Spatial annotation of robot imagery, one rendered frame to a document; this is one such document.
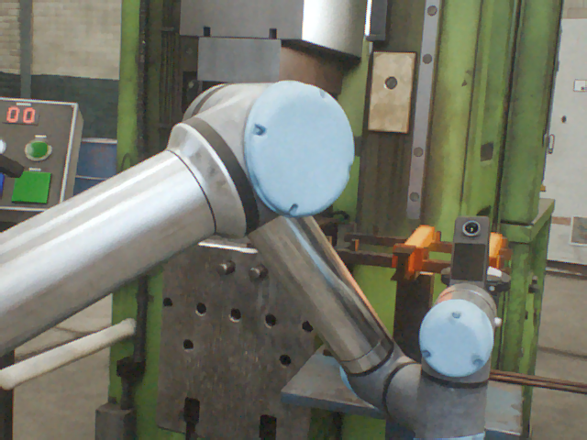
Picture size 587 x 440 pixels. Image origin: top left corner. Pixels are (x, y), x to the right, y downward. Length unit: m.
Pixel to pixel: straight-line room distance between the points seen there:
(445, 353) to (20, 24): 10.01
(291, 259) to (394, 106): 0.90
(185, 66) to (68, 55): 8.18
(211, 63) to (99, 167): 4.56
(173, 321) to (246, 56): 0.62
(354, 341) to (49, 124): 1.14
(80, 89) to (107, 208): 9.33
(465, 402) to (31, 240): 0.50
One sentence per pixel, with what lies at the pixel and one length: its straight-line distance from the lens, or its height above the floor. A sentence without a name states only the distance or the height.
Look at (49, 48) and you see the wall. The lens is 10.31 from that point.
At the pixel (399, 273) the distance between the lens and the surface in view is 1.14.
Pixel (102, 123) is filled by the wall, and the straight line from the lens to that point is 9.72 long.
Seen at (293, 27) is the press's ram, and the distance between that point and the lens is 1.67.
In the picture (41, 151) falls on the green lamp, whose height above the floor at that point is 1.09.
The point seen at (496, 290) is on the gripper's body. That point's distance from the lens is 1.05.
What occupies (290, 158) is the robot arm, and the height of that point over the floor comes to 1.18.
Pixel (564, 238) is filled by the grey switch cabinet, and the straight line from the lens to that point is 6.86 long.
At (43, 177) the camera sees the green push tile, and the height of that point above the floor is 1.03.
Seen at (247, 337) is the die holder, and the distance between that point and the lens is 1.69.
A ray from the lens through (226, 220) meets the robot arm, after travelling 0.65.
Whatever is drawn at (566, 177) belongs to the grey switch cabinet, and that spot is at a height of 0.82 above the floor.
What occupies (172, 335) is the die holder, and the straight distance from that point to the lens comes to 1.78.
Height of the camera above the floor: 1.21
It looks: 8 degrees down
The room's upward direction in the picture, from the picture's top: 4 degrees clockwise
